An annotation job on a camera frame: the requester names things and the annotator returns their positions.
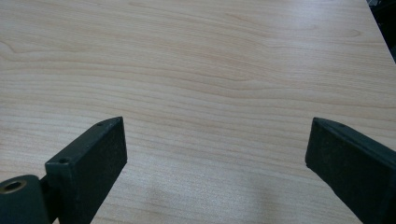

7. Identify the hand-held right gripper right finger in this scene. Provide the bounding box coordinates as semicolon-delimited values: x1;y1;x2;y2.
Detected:
304;117;396;224

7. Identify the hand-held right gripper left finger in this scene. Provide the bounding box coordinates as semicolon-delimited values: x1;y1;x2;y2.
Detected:
44;116;128;224

